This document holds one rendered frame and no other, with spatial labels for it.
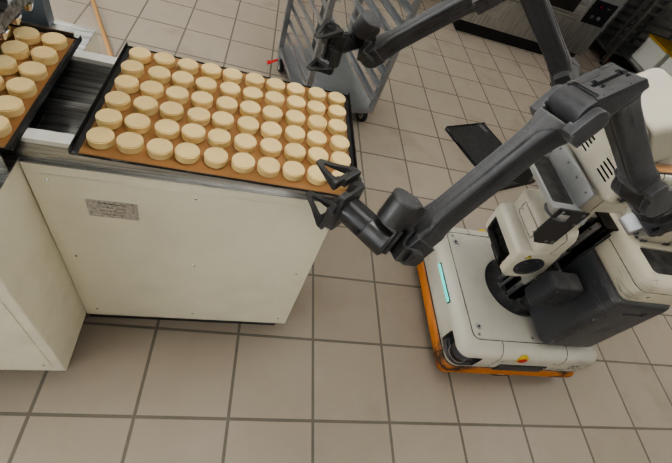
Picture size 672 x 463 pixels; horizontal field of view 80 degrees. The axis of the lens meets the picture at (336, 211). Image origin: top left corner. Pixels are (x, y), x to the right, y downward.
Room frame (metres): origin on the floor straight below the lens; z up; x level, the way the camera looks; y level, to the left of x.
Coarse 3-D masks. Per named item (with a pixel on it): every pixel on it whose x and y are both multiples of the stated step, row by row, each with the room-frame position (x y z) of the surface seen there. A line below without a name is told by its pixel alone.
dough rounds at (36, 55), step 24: (0, 48) 0.61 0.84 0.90; (24, 48) 0.62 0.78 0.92; (48, 48) 0.65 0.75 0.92; (0, 72) 0.54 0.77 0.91; (24, 72) 0.56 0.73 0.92; (48, 72) 0.60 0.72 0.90; (0, 96) 0.47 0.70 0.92; (24, 96) 0.51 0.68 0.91; (0, 120) 0.42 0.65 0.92; (0, 144) 0.39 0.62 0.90
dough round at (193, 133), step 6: (186, 126) 0.61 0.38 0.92; (192, 126) 0.62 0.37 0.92; (198, 126) 0.63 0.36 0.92; (186, 132) 0.60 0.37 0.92; (192, 132) 0.60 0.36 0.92; (198, 132) 0.61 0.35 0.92; (204, 132) 0.62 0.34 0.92; (186, 138) 0.59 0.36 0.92; (192, 138) 0.59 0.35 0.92; (198, 138) 0.60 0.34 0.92; (204, 138) 0.62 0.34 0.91
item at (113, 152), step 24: (120, 72) 0.70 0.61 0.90; (144, 72) 0.74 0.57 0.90; (216, 96) 0.77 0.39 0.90; (240, 96) 0.81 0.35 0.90; (264, 96) 0.85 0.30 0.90; (288, 96) 0.90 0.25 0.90; (264, 120) 0.76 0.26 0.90; (144, 144) 0.53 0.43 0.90; (192, 168) 0.53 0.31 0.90; (336, 192) 0.64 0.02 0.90
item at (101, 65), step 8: (72, 56) 0.69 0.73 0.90; (80, 56) 0.70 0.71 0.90; (88, 56) 0.71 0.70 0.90; (96, 56) 0.72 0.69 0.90; (104, 56) 0.73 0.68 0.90; (72, 64) 0.69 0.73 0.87; (80, 64) 0.69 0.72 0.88; (88, 64) 0.70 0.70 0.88; (96, 64) 0.71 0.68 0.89; (104, 64) 0.72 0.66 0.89; (112, 64) 0.72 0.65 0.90; (64, 72) 0.68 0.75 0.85; (72, 72) 0.69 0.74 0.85; (80, 72) 0.69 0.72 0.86; (88, 72) 0.70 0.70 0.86; (96, 72) 0.71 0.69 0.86; (104, 72) 0.71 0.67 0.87; (104, 80) 0.71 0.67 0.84; (352, 104) 0.98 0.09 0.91
